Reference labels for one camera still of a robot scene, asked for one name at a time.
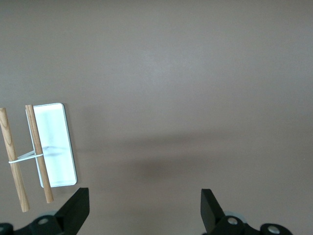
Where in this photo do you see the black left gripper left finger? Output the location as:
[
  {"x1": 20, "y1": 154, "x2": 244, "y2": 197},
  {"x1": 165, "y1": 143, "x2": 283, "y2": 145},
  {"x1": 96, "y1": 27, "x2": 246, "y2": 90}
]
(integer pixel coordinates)
[{"x1": 0, "y1": 188, "x2": 90, "y2": 235}]

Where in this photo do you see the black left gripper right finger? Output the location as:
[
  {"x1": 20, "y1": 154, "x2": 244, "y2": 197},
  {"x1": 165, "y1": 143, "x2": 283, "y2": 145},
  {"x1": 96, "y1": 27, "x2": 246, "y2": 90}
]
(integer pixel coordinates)
[{"x1": 200, "y1": 188, "x2": 295, "y2": 235}]

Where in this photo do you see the white rack with wooden rods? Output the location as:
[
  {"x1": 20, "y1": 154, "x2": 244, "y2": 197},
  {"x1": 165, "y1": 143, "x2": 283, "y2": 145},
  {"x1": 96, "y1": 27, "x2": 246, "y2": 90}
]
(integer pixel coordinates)
[{"x1": 0, "y1": 102, "x2": 78, "y2": 213}]

